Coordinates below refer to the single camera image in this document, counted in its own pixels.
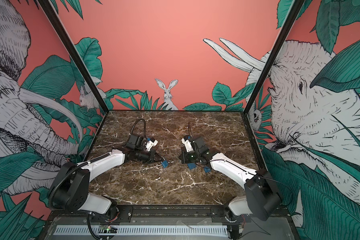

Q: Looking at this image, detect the large blue padlock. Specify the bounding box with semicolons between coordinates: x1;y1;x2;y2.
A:
187;163;197;170

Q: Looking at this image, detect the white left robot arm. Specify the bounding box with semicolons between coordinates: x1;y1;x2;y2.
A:
48;134;168;222

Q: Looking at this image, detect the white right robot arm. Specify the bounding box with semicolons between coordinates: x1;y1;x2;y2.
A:
179;135;283;223

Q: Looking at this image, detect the small circuit board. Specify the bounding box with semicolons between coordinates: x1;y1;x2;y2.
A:
99;225;118;235

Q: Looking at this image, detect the white perforated strip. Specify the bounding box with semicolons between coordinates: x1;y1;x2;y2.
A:
53;225;228;237

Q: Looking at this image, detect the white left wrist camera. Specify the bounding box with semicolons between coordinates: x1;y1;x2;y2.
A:
146;139;158;152

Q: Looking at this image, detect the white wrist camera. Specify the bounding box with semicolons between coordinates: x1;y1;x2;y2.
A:
146;139;158;152
182;135;194;153

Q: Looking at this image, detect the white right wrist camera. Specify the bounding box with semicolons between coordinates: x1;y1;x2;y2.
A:
182;135;194;153

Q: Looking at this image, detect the black corrugated left cable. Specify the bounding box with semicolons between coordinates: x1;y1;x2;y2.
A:
47;152;112;211

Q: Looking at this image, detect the black front mounting rail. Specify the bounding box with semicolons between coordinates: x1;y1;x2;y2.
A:
47;205;252;225

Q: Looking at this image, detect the black left corner post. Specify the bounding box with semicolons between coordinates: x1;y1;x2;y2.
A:
38;0;109;114

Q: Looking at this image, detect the black corner post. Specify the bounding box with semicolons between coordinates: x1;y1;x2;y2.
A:
244;0;305;115
38;0;109;114

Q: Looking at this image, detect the black right corner post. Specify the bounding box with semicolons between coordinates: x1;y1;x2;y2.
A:
244;0;305;115

